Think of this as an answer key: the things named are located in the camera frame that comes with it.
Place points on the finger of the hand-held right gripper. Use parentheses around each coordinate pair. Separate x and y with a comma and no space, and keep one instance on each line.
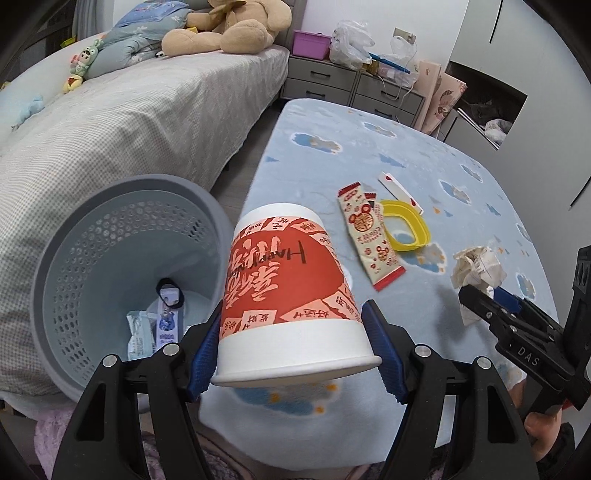
(480,304)
(508,300)

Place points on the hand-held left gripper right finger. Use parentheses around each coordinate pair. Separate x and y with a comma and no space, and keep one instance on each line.
(385,355)

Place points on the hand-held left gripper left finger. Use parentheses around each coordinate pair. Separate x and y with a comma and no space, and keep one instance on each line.
(203,350)

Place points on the white paper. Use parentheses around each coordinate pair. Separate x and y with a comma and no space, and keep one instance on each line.
(475,267)

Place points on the light blue snack packet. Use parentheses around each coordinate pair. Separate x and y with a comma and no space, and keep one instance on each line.
(141,332)

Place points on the black band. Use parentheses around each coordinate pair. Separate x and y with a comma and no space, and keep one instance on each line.
(166,280)

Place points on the red and white paper cup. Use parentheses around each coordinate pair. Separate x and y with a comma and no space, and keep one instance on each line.
(286,286)

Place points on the grey perforated plastic basket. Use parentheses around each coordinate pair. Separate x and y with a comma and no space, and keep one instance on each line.
(69,258)

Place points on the person's right hand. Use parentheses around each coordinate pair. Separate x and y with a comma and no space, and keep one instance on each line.
(542,434)

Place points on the yellow plastic lid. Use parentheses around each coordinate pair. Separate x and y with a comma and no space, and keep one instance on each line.
(422,230)

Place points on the red and cream snack sachet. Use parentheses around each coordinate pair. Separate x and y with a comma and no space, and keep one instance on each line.
(369,235)
(371,198)

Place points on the white paper strip with hearts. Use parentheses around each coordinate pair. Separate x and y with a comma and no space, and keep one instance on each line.
(392,182)

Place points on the white cloth bundle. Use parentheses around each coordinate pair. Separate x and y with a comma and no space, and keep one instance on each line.
(497,129)

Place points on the dark grey bag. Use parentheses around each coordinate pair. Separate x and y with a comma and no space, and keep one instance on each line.
(480,110)

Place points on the pink printed folded mat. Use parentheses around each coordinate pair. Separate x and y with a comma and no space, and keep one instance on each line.
(450,101)

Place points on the beige folded board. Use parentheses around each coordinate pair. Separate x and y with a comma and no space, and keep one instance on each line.
(429,92)

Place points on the grey drawer cabinet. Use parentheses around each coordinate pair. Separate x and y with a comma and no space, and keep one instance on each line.
(388,99)
(318,81)

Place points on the light blue printed blanket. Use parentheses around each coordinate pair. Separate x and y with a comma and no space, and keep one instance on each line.
(323,138)

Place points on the bed with grey checked sheet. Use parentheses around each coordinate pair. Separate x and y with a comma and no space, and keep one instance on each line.
(138,115)

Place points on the blue stick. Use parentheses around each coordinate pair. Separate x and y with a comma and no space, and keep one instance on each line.
(390,62)

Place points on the clear plastic bag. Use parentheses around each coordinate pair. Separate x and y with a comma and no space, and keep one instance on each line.
(406,55)

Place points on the white wardrobe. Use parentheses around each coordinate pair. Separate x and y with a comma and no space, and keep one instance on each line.
(508,37)

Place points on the white crinkled plastic bag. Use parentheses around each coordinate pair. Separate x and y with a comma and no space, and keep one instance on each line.
(348,46)

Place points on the light blue plush toy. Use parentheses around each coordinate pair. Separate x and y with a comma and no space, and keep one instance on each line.
(30,110)

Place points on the small doll with green hat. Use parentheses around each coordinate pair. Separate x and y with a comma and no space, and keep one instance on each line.
(81,67)

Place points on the purple storage box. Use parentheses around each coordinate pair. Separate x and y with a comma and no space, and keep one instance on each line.
(311,45)

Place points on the light blue quilt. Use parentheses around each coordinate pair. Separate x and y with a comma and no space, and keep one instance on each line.
(134,41)

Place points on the large tan teddy bear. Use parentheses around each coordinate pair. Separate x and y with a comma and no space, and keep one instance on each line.
(231,27)

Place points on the grey padded headboard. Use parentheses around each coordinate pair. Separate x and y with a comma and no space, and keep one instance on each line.
(298,18)

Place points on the metal wall socket plate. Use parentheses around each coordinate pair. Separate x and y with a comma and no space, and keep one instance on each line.
(404,35)

